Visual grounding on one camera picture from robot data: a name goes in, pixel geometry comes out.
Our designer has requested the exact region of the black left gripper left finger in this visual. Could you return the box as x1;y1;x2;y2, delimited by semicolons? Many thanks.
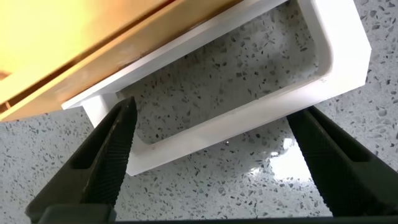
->
25;96;138;224

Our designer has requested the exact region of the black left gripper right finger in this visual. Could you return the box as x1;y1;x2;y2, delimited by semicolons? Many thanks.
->
285;105;398;218

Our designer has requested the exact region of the yellow drawer with white handle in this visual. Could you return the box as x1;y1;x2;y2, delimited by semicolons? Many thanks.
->
0;0;373;177

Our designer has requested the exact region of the yellow drawer case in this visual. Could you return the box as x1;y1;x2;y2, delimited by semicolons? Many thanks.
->
0;0;175;105

